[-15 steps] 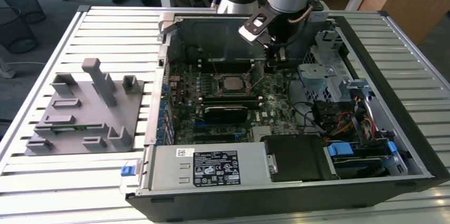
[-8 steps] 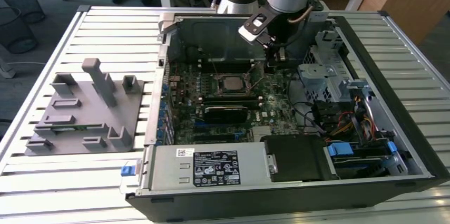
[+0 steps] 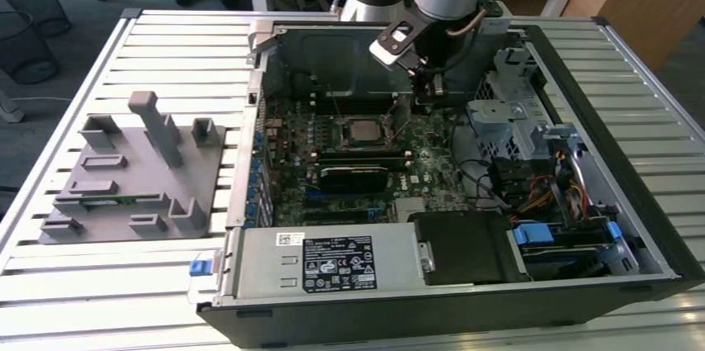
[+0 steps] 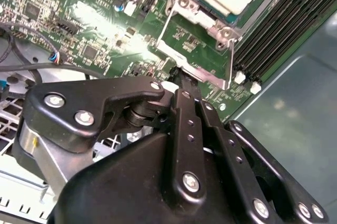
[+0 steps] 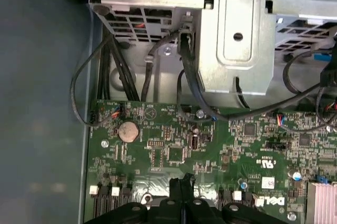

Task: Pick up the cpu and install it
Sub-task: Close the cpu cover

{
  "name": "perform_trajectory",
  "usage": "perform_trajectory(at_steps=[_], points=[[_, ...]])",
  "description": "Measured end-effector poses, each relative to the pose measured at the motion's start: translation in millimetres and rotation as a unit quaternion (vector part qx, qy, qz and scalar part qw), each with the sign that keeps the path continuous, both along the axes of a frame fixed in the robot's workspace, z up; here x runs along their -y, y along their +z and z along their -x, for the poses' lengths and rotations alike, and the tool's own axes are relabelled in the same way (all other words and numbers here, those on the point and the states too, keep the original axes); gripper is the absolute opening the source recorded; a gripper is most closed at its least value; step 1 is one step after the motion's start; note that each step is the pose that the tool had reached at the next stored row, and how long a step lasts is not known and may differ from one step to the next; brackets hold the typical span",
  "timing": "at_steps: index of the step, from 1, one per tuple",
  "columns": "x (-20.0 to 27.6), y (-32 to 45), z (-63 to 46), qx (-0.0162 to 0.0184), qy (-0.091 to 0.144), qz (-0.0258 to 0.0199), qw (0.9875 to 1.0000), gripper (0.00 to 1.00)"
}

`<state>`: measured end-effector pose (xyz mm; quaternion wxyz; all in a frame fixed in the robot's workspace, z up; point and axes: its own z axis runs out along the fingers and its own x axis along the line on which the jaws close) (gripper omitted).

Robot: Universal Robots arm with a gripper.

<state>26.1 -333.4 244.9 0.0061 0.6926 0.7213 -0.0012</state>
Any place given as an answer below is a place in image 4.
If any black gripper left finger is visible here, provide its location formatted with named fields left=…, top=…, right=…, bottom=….
left=23, top=66, right=208, bottom=205

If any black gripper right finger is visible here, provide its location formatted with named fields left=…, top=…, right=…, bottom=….
left=185, top=74, right=330, bottom=224

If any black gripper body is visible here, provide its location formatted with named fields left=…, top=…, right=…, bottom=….
left=47, top=100, right=251, bottom=224

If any metal socket cover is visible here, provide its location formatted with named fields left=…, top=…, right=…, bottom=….
left=155, top=0, right=244, bottom=91

